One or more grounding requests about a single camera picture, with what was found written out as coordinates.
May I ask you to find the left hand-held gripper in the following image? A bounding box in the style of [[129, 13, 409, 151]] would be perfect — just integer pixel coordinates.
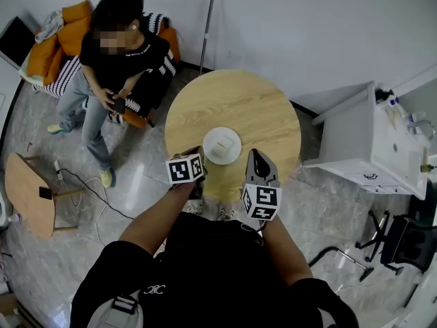
[[165, 145, 207, 200]]

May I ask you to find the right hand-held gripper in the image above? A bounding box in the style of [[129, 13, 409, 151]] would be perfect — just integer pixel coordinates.
[[240, 148, 283, 222]]

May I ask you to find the white tofu block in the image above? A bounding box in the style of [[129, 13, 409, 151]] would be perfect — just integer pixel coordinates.
[[213, 135, 234, 157]]

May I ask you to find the white round plate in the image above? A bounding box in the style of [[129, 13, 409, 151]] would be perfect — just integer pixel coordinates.
[[202, 126, 242, 165]]

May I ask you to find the person's right forearm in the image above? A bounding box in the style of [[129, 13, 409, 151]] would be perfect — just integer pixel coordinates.
[[262, 215, 314, 288]]

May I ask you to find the person's left forearm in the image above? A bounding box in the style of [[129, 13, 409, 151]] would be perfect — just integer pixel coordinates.
[[119, 182, 199, 256]]

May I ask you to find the round wooden table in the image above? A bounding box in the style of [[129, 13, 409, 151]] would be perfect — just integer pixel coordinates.
[[164, 69, 302, 204]]

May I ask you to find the person's right white shoe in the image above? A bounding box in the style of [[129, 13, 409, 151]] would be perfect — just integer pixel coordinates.
[[218, 202, 236, 221]]

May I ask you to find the white vanity cabinet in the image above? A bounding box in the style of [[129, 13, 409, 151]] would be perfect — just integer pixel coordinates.
[[302, 81, 432, 200]]

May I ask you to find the person's black shirt torso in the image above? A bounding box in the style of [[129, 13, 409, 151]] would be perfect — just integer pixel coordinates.
[[70, 212, 359, 328]]

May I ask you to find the orange armchair sofa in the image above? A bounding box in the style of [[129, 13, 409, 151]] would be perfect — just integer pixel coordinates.
[[20, 0, 182, 129]]

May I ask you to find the grey white pole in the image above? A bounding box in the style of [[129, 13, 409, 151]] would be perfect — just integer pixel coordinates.
[[199, 0, 218, 77]]

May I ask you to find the black pump bottle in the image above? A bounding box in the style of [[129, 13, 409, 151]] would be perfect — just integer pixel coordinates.
[[374, 87, 393, 104]]

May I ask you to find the black white striped blanket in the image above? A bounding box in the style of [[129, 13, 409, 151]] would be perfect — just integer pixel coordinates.
[[32, 12, 178, 126]]

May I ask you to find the small wooden side table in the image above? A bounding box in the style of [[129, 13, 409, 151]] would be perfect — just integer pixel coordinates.
[[3, 152, 86, 240]]

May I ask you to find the chrome faucet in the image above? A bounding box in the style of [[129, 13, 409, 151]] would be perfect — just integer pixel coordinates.
[[408, 113, 436, 139]]

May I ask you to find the black office chair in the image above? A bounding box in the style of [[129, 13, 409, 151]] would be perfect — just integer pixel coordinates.
[[354, 209, 437, 275]]

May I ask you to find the green glass bottle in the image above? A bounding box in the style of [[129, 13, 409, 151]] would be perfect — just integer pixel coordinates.
[[419, 148, 434, 174]]

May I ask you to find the large orange cushion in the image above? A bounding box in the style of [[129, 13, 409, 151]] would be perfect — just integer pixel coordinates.
[[56, 15, 92, 57]]

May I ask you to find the long orange cushion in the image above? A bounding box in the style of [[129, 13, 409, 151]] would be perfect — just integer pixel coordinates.
[[26, 34, 59, 78]]

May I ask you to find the white round appliance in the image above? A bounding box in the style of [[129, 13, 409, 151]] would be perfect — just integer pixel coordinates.
[[0, 193, 10, 230]]

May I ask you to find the small orange cushion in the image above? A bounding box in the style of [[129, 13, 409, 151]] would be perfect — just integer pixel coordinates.
[[61, 0, 94, 23]]

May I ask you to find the grey crumpled cloth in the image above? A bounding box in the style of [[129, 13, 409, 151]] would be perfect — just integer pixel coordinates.
[[33, 10, 65, 44]]

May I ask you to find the black floor cable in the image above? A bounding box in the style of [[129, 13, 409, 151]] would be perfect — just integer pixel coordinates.
[[57, 168, 136, 221]]

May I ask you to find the white floor cable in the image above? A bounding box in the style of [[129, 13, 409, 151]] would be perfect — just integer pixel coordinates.
[[70, 177, 110, 247]]

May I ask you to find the black vacuum hose and wand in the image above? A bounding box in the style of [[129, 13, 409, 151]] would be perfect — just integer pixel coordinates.
[[308, 246, 376, 283]]

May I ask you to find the grey bag with strap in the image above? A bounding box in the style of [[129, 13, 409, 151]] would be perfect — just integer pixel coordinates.
[[87, 290, 144, 328]]

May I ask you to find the black screen grey frame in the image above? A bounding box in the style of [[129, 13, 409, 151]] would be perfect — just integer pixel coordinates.
[[0, 16, 37, 70]]

